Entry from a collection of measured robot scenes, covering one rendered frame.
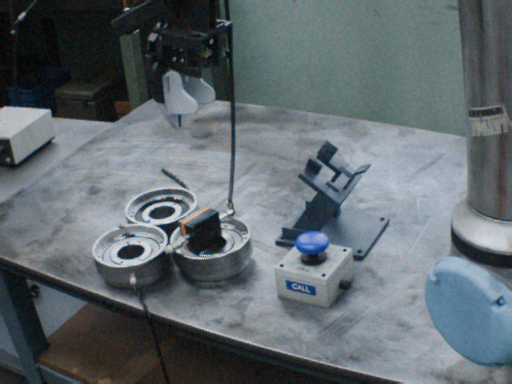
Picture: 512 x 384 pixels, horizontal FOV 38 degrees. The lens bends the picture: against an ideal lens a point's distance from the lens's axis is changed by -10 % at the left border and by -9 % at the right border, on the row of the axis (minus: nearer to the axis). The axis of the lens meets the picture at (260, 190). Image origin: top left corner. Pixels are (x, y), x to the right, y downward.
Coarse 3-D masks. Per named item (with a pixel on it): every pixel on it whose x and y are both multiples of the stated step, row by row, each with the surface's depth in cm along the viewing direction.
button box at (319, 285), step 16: (288, 256) 98; (304, 256) 96; (320, 256) 96; (336, 256) 96; (352, 256) 98; (288, 272) 95; (304, 272) 94; (320, 272) 94; (336, 272) 94; (352, 272) 99; (288, 288) 96; (304, 288) 95; (320, 288) 93; (336, 288) 95; (320, 304) 95
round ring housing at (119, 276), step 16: (128, 224) 109; (144, 224) 109; (96, 240) 106; (112, 240) 108; (160, 240) 107; (96, 256) 104; (112, 256) 105; (128, 256) 108; (144, 256) 104; (112, 272) 101; (128, 272) 101; (144, 272) 101; (160, 272) 104; (128, 288) 103
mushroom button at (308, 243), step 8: (312, 232) 96; (320, 232) 96; (304, 240) 95; (312, 240) 95; (320, 240) 94; (328, 240) 95; (296, 248) 95; (304, 248) 94; (312, 248) 94; (320, 248) 94; (312, 256) 96
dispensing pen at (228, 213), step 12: (228, 204) 106; (204, 216) 103; (216, 216) 104; (228, 216) 107; (192, 228) 101; (204, 228) 103; (216, 228) 104; (180, 240) 101; (192, 240) 102; (204, 240) 103; (216, 240) 105; (168, 252) 100; (192, 252) 103; (144, 264) 98
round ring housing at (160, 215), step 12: (156, 192) 118; (168, 192) 118; (180, 192) 117; (132, 204) 115; (156, 204) 116; (168, 204) 116; (192, 204) 115; (144, 216) 113; (156, 216) 116; (168, 216) 116; (180, 216) 110; (168, 228) 109; (168, 240) 111
